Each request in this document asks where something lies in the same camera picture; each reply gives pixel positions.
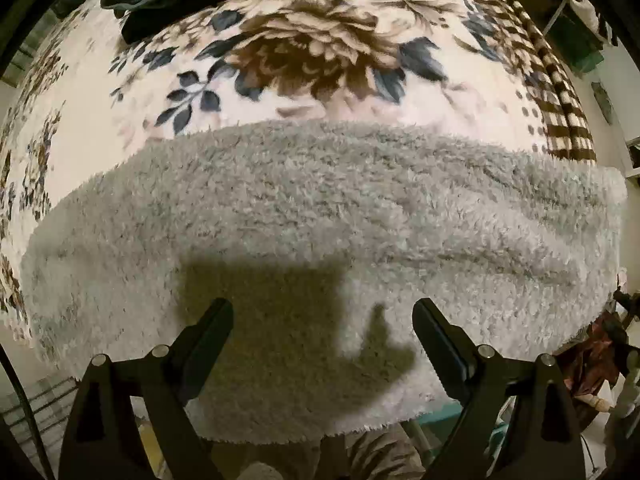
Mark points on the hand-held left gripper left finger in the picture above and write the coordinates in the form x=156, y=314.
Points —
x=210, y=340

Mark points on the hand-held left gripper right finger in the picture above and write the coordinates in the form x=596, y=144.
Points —
x=437, y=340

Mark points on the grey fluffy pants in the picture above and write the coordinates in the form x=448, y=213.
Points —
x=320, y=210

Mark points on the dark patterned cloth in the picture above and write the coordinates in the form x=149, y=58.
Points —
x=380, y=452

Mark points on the floral bedspread bed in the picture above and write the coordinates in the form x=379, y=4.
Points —
x=320, y=50

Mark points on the green plastic basket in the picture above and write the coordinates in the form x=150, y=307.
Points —
x=582, y=45

